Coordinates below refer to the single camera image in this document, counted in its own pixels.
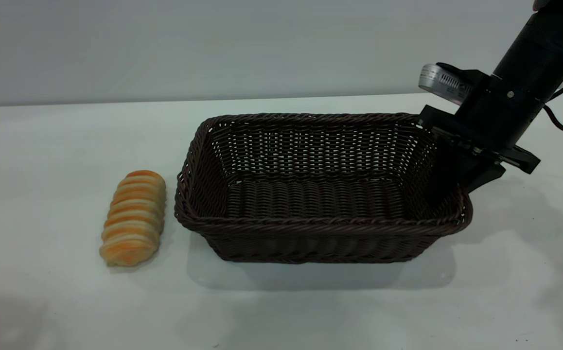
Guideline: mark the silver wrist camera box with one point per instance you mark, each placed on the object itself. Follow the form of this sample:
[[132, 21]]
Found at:
[[444, 82]]

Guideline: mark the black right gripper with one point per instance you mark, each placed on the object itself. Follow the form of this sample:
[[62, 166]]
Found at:
[[498, 116]]

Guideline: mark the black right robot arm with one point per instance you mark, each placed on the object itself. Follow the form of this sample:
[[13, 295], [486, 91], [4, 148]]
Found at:
[[544, 43]]

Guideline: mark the dark brown woven wicker basket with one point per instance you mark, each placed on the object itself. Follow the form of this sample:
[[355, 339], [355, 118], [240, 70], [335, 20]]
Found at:
[[310, 199]]

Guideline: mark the striped orange bread loaf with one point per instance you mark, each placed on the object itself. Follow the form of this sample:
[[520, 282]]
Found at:
[[134, 218]]

